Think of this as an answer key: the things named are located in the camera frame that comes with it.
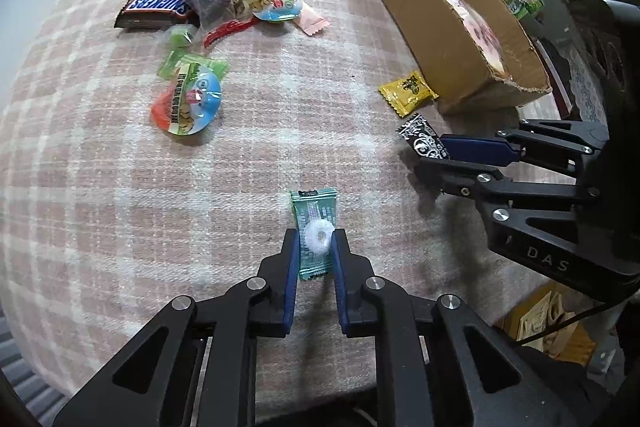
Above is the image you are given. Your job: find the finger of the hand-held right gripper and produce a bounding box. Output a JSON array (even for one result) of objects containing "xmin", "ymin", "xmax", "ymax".
[
  {"xmin": 417, "ymin": 157, "xmax": 601, "ymax": 253},
  {"xmin": 440, "ymin": 119, "xmax": 610, "ymax": 174}
]

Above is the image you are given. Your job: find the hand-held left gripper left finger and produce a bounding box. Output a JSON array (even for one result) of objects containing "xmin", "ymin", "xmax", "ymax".
[{"xmin": 52, "ymin": 228, "xmax": 301, "ymax": 427}]

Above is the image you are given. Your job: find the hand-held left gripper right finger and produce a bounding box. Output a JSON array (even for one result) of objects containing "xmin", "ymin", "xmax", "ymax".
[{"xmin": 330, "ymin": 228, "xmax": 586, "ymax": 427}]

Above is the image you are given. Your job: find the black white patterned candy packet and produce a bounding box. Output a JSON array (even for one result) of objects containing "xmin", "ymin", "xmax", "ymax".
[{"xmin": 395, "ymin": 113, "xmax": 451, "ymax": 160}]

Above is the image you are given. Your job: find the green mint candy packet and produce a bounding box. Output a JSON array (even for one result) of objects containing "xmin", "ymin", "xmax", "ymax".
[{"xmin": 290, "ymin": 188, "xmax": 338, "ymax": 282}]

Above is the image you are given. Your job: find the yellow candy packet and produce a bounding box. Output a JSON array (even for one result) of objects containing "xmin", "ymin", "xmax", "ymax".
[{"xmin": 378, "ymin": 72, "xmax": 440, "ymax": 115}]

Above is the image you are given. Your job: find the cardboard box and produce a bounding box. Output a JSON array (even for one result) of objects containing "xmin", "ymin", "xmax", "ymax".
[{"xmin": 346, "ymin": 0, "xmax": 553, "ymax": 116}]

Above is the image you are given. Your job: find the orange rimmed round jelly cup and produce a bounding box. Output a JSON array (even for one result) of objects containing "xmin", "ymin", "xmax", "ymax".
[{"xmin": 151, "ymin": 62, "xmax": 222, "ymax": 135}]

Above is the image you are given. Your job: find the pink candy packet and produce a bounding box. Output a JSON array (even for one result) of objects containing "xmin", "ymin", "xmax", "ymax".
[{"xmin": 292, "ymin": 4, "xmax": 330, "ymax": 36}]

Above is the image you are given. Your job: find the green snack packet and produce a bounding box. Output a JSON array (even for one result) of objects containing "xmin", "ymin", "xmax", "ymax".
[{"xmin": 158, "ymin": 50, "xmax": 229, "ymax": 80}]

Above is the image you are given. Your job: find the green rimmed round jelly cup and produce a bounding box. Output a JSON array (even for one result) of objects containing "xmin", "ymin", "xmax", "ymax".
[{"xmin": 246, "ymin": 0, "xmax": 304, "ymax": 22}]

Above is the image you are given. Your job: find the green candy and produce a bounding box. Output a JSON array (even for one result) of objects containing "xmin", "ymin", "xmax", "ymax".
[{"xmin": 157, "ymin": 24, "xmax": 201, "ymax": 48}]

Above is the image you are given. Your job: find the brown chocolate bar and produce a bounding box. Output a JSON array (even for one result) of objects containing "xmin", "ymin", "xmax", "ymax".
[{"xmin": 114, "ymin": 0, "xmax": 201, "ymax": 30}]

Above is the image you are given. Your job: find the pink white snack packet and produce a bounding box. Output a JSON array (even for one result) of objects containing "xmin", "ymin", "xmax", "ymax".
[{"xmin": 425, "ymin": 0, "xmax": 507, "ymax": 78}]

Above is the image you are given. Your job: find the yellow paper bag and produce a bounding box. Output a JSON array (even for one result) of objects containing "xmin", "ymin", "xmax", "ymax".
[{"xmin": 500, "ymin": 282, "xmax": 598, "ymax": 365}]

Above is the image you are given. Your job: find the white lace doily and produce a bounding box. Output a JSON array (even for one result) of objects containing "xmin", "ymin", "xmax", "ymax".
[{"xmin": 567, "ymin": 42, "xmax": 608, "ymax": 122}]

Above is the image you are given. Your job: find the pink plaid blanket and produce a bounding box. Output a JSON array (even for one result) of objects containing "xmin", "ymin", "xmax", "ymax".
[{"xmin": 0, "ymin": 0, "xmax": 576, "ymax": 400}]

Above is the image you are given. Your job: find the small green box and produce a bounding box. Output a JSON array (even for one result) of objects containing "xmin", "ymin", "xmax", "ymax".
[{"xmin": 505, "ymin": 0, "xmax": 545, "ymax": 20}]

